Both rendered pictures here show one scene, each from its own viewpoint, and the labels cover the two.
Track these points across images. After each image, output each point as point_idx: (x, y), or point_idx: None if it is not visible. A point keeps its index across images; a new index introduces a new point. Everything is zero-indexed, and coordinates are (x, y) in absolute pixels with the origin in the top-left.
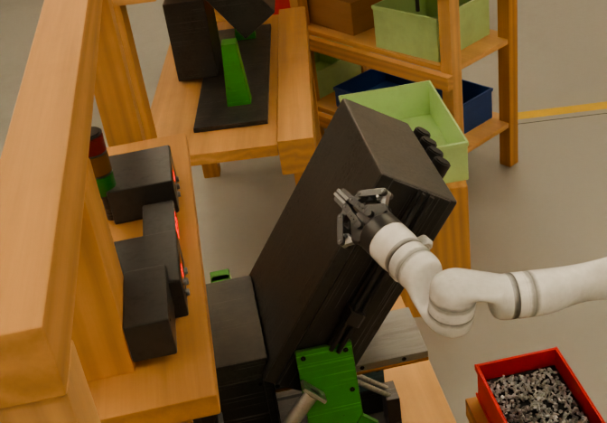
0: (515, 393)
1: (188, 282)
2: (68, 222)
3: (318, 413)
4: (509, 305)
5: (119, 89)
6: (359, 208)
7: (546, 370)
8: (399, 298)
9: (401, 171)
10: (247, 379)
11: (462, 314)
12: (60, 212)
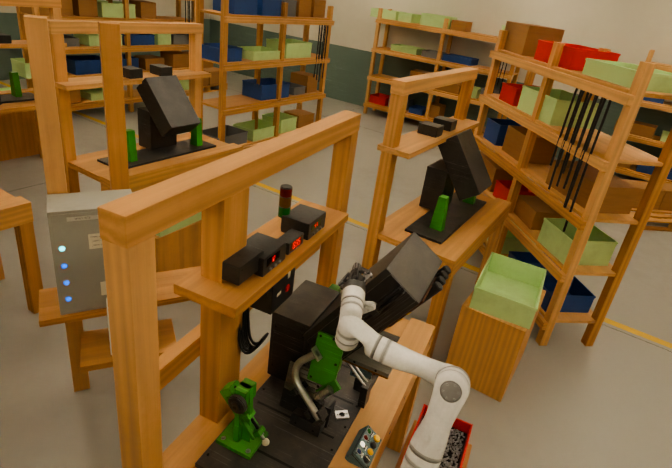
0: None
1: (275, 265)
2: (193, 198)
3: (315, 365)
4: (369, 349)
5: (340, 182)
6: (354, 273)
7: (460, 432)
8: (421, 353)
9: (401, 274)
10: (298, 331)
11: (345, 339)
12: (187, 191)
